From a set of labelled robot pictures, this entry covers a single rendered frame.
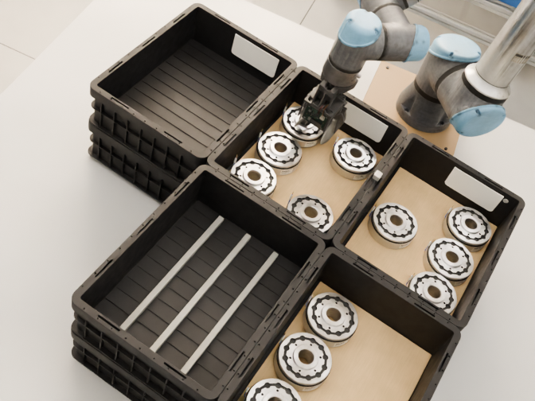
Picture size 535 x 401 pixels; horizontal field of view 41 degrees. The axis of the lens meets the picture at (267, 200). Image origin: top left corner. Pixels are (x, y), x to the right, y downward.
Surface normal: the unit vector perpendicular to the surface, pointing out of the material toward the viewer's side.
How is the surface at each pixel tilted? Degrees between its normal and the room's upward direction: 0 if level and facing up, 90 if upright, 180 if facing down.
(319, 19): 0
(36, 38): 0
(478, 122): 95
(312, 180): 0
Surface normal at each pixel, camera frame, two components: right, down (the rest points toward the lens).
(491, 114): 0.19, 0.86
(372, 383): 0.22, -0.58
